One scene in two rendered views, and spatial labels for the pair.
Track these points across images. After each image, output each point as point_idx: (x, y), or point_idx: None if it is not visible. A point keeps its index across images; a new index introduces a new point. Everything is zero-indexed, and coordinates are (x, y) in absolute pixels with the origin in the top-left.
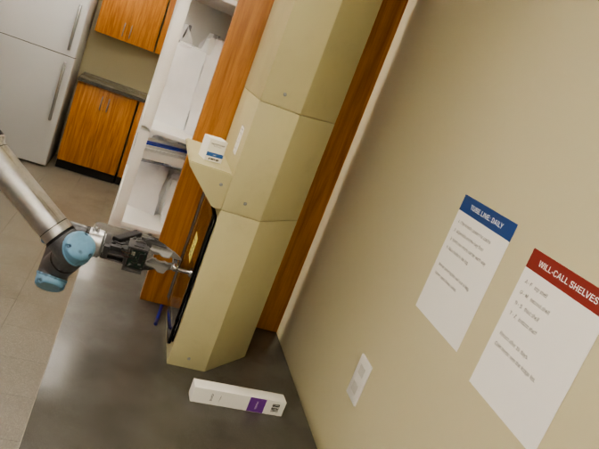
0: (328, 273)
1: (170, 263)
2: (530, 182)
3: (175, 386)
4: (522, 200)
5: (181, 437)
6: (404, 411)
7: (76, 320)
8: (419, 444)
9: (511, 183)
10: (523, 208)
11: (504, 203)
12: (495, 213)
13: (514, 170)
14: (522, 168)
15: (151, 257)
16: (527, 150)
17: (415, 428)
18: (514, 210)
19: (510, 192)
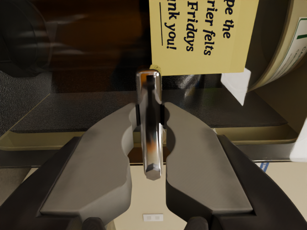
0: None
1: (134, 114)
2: (282, 173)
3: (1, 198)
4: (273, 173)
5: None
6: (165, 168)
7: None
8: (162, 181)
9: (282, 165)
10: (270, 175)
11: (272, 167)
12: (267, 164)
13: (288, 164)
14: (288, 167)
15: (128, 195)
16: (297, 165)
17: (165, 177)
18: (269, 172)
19: (277, 167)
